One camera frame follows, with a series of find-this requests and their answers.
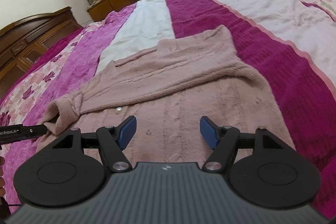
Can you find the carved wooden headboard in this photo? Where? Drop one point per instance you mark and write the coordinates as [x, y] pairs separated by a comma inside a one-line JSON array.
[[26, 40]]

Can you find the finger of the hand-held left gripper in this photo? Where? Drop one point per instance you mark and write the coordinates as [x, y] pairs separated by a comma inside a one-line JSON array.
[[23, 132]]

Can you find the person's left hand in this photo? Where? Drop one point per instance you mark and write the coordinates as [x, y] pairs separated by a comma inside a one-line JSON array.
[[1, 179]]

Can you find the pink knit sweater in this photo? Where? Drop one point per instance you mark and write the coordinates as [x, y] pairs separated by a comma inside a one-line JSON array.
[[183, 98]]

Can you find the magenta and white floral bedspread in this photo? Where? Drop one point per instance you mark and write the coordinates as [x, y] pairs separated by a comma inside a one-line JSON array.
[[262, 29]]

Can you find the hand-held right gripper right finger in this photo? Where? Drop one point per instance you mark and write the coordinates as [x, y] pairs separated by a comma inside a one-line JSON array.
[[208, 132]]

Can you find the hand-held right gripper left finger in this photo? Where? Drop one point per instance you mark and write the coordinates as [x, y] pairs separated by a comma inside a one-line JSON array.
[[127, 132]]

